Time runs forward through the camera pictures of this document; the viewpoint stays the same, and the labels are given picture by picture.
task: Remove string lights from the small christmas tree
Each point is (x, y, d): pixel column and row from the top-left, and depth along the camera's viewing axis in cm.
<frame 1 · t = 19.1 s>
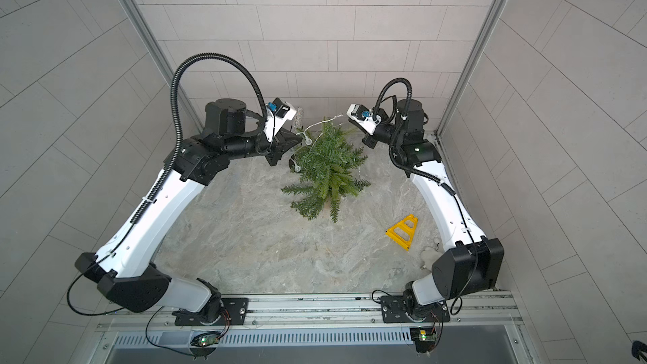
left hand: (303, 136, 62), fingers closed
right hand: (352, 116, 71), fingers closed
small green christmas tree: (326, 165, 74), point 27 cm above the table

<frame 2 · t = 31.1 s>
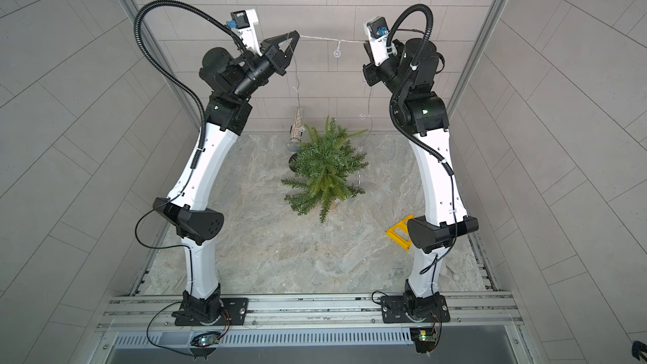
left hand: (299, 33, 56), fingers closed
right hand: (366, 39, 60), fingers closed
the named things where they were.

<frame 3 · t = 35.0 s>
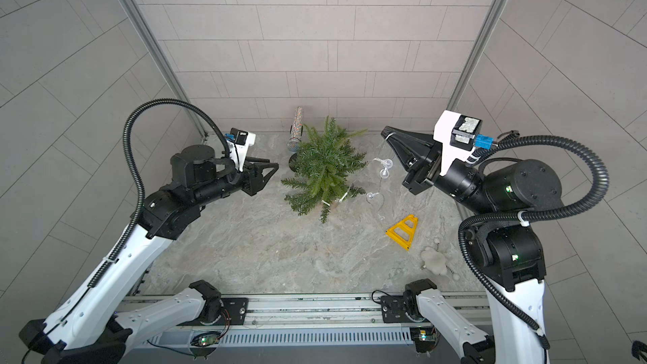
left hand: (277, 163, 63), fingers open
right hand: (380, 136, 40), fingers closed
the named things where they were.

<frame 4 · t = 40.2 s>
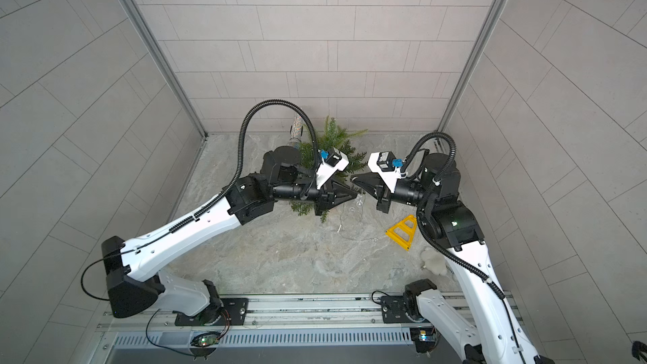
left hand: (356, 196, 58), fingers closed
right hand: (354, 181, 57), fingers closed
the named things where they were.

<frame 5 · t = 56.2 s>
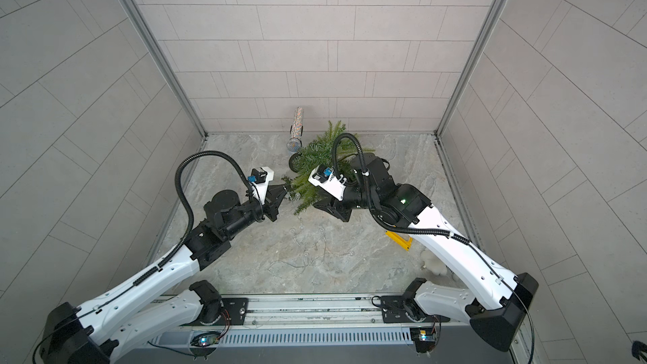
left hand: (292, 186, 71), fingers closed
right hand: (318, 199, 65), fingers open
the named things where they were.

